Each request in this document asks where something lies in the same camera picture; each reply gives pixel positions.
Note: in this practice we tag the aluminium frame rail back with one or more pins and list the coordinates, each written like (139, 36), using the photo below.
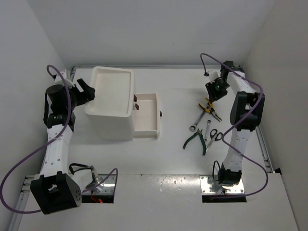
(152, 66)

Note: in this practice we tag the yellow black needle-nose pliers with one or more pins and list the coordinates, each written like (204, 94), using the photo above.
(210, 109)

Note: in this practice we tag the large silver ratchet wrench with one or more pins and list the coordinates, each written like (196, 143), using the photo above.
(193, 127)

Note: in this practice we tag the black handled scissors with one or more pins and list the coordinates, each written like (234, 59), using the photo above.
(214, 136)

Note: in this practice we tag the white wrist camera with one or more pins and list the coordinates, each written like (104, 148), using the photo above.
(212, 75)
(66, 75)

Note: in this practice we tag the aluminium frame rail right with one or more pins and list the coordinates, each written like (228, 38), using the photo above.
(257, 151)

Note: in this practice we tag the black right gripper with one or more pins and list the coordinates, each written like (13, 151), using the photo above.
(213, 94)

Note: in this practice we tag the small silver wrench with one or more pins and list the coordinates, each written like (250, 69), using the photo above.
(207, 130)

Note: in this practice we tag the aluminium frame rail left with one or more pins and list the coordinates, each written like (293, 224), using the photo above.
(21, 203)

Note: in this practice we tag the white drawer cabinet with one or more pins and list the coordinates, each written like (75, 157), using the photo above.
(111, 113)

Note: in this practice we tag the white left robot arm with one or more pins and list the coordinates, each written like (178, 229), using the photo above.
(60, 185)

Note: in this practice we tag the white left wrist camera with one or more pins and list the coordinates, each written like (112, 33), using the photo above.
(66, 75)

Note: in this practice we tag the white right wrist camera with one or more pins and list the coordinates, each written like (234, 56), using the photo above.
(212, 75)

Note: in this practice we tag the metal base plate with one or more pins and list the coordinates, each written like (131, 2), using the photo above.
(104, 189)
(211, 187)

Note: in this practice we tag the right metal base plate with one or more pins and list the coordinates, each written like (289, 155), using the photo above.
(211, 187)

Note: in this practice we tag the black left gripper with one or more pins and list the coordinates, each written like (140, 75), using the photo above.
(87, 95)

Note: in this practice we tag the aluminium frame rail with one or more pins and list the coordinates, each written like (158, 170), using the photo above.
(152, 66)
(21, 203)
(257, 151)

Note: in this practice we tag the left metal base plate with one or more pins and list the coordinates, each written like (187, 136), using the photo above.
(104, 189)

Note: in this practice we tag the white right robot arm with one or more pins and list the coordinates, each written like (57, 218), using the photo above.
(245, 116)

